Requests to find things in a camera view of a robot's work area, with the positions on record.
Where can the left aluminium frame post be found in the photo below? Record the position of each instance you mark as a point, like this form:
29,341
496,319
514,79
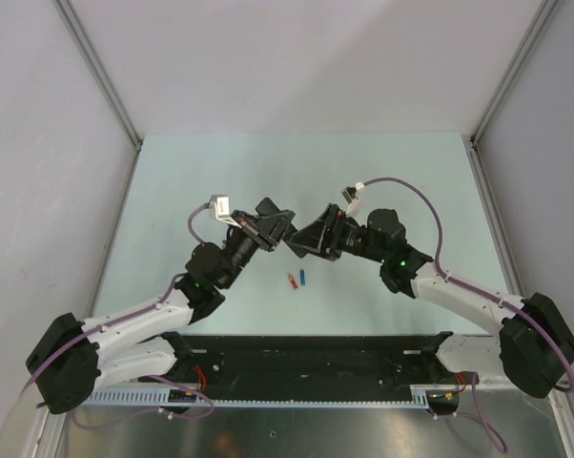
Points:
82,41

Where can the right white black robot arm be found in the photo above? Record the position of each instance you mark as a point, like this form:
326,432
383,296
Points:
527,341

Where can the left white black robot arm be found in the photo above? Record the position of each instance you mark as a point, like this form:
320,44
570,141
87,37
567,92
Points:
74,358

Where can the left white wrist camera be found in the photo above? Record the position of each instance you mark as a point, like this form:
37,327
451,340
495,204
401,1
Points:
219,207

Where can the red battery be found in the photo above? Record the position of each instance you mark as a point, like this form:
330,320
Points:
293,281

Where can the black remote control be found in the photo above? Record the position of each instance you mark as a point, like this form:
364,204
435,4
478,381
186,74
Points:
267,208

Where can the aluminium frame post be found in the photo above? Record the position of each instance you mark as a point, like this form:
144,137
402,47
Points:
530,41
82,41

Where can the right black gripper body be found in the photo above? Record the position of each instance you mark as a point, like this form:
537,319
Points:
334,221

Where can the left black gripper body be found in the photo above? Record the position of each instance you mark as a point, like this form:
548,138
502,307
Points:
253,229

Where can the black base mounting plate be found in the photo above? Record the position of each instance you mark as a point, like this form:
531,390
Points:
396,360

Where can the right aluminium frame post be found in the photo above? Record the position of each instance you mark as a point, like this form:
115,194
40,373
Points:
530,41

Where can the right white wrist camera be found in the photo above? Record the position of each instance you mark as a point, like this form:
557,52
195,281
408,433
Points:
352,197

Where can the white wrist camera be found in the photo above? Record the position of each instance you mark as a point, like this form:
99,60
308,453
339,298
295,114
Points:
352,197
219,207

